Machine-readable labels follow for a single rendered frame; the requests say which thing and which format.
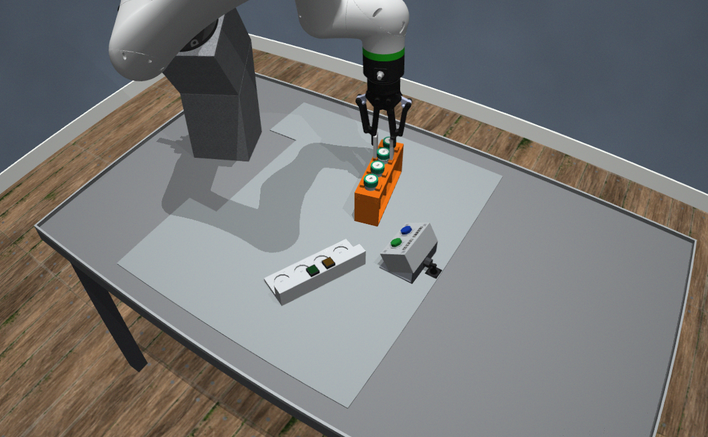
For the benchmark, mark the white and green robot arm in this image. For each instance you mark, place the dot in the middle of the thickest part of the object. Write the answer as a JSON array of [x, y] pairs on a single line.
[[148, 34]]

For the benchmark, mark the orange tube rack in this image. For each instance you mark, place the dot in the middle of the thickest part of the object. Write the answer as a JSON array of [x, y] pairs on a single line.
[[370, 205]]

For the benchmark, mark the light grey bench mat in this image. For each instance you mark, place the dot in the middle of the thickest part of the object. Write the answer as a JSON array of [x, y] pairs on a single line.
[[332, 339]]

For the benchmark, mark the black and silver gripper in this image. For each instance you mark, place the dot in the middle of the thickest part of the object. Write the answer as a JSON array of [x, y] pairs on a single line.
[[378, 94]]

